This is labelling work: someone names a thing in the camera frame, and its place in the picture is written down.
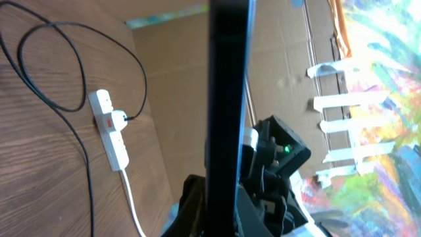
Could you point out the white charger plug adapter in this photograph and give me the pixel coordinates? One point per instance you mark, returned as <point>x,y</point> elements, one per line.
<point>114,121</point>

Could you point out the blue Galaxy smartphone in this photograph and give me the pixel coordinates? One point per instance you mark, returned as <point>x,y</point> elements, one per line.
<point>230,28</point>

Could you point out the white power strip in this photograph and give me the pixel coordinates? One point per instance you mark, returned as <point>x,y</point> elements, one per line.
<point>113,143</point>

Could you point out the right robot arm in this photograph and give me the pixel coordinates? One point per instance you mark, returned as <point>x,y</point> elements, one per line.
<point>267,205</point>

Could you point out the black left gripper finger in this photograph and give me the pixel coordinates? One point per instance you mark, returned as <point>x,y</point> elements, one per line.
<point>191,212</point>

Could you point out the colourful painted board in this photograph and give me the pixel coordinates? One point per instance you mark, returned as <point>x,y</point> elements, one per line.
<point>344,75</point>

